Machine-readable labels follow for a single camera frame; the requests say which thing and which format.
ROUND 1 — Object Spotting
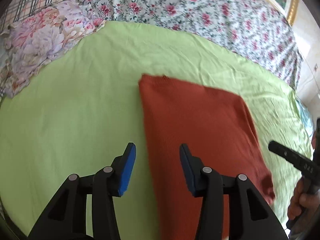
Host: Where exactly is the person's right hand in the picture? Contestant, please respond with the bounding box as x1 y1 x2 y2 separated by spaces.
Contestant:
287 178 319 222

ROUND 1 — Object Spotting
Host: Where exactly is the rust orange knit sweater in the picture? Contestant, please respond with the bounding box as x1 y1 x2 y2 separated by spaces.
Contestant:
139 75 276 239

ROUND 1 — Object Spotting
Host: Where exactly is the rose floral white quilt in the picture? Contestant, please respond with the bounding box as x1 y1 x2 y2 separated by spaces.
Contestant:
87 0 303 88

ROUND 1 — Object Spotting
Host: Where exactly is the purple pink floral pillow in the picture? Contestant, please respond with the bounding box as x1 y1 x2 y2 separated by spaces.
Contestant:
1 0 105 98

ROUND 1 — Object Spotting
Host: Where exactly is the light green bed sheet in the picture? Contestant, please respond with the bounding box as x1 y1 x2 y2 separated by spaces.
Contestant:
1 22 312 239

